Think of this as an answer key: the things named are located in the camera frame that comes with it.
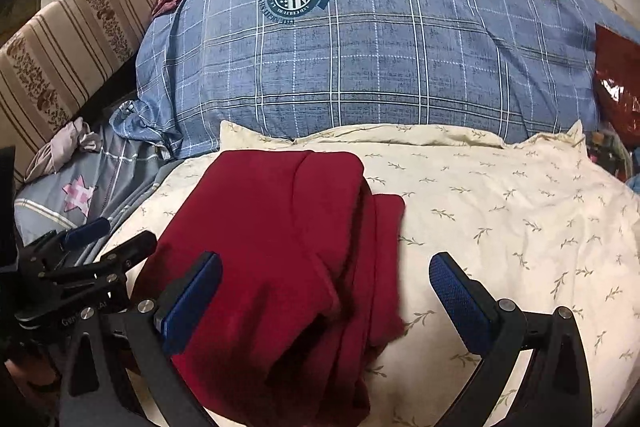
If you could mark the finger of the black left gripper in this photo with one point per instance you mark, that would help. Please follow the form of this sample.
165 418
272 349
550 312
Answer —
86 234
127 255

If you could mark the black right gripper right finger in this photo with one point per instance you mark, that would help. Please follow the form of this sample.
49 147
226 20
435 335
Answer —
555 389

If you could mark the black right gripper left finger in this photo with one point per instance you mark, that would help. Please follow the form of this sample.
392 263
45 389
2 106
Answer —
96 388

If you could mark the dark red garment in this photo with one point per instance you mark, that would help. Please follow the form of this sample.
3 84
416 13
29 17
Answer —
309 289

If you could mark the grey quilt with pink star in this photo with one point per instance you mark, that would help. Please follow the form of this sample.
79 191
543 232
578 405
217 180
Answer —
109 184

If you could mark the crumpled grey-pink cloth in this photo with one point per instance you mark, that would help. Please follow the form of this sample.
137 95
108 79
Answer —
54 155

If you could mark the cream leaf-print pillow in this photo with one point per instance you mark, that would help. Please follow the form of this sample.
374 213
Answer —
535 222

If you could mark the striped floral sofa cushion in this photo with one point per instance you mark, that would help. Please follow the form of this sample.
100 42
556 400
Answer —
57 61

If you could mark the red plastic bag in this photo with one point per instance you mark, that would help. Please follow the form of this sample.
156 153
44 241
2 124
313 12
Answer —
616 83

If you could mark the blue plaid pillow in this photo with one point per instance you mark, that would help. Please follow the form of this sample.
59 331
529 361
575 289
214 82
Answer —
292 68

